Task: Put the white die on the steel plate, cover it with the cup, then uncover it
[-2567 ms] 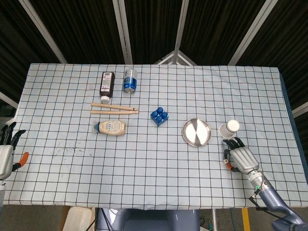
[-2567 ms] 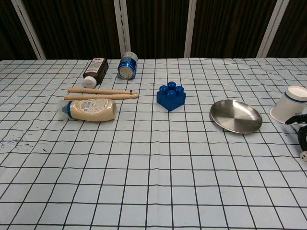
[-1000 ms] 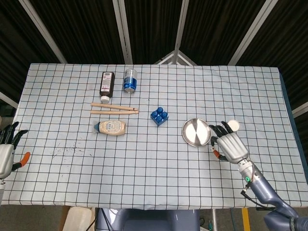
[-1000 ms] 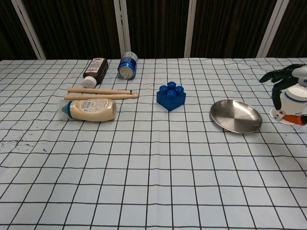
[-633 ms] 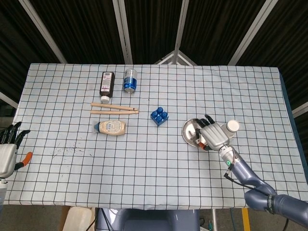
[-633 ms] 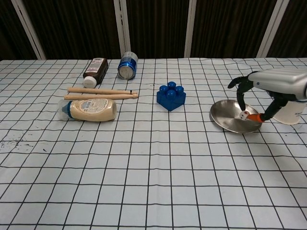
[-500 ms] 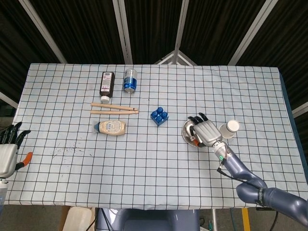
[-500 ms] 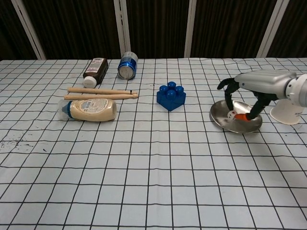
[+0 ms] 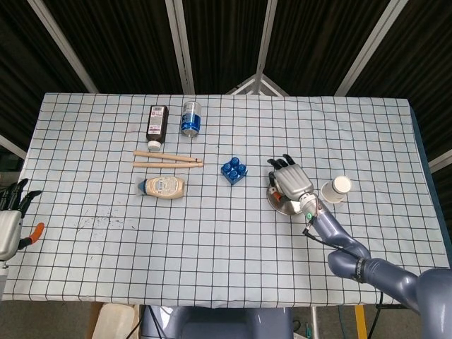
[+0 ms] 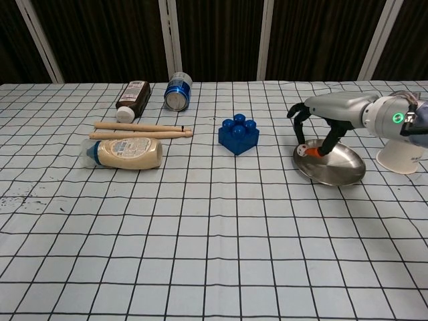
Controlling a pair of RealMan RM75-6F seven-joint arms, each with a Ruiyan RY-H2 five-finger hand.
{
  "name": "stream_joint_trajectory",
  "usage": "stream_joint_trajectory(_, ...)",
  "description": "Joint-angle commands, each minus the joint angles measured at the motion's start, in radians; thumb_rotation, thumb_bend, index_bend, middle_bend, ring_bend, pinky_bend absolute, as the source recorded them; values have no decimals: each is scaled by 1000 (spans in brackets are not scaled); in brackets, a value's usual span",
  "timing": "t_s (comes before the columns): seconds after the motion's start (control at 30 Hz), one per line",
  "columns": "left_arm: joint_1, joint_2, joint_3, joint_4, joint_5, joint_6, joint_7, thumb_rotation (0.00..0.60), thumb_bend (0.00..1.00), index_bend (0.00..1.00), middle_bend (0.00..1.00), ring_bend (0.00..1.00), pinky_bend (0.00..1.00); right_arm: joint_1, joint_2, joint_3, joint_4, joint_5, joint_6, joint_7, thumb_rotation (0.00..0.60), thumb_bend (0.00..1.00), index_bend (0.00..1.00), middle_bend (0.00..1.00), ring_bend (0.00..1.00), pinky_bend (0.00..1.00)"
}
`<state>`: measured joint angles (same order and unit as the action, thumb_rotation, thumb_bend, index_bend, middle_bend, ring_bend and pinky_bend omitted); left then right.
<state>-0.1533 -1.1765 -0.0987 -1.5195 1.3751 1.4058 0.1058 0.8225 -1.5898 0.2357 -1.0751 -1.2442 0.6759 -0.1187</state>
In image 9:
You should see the white triangular frame brace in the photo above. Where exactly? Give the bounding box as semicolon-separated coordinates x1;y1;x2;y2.
225;73;290;96

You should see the white plastic container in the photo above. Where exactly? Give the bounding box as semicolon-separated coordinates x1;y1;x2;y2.
92;302;141;339

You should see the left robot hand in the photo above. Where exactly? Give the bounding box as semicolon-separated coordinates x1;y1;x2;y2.
0;178;46;261

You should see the brown medicine bottle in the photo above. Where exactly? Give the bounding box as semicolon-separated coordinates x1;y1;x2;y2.
145;105;170;150

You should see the white paper cup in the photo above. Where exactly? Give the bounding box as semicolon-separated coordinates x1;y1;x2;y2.
320;175;352;205

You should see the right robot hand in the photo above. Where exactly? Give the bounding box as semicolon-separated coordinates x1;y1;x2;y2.
267;153;315;203

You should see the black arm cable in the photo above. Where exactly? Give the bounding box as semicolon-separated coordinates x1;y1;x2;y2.
303;225;364;264

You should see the checkered grid tablecloth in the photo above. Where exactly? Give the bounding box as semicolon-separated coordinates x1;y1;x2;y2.
0;92;436;307

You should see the blue soda can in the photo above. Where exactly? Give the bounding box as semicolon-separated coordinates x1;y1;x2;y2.
180;100;203;138

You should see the wooden drumstick black ring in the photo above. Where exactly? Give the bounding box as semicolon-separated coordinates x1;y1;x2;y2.
133;150;204;166

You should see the blue building block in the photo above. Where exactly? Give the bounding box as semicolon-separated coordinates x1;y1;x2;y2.
220;155;249;186

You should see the grey robot torso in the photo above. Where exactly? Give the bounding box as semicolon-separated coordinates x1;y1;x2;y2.
141;305;294;339

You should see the white aluminium frame beam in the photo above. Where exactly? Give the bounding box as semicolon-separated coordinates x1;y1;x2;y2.
27;0;99;93
334;0;407;96
254;0;280;77
429;150;452;174
0;133;28;160
165;0;196;95

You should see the plain wooden drumstick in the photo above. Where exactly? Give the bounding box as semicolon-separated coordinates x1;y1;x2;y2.
133;160;204;169

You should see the round steel plate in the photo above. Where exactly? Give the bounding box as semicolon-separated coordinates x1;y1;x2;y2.
266;185;311;216

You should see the beige sauce squeeze bottle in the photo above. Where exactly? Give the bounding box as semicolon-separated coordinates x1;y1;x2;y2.
137;175;186;199

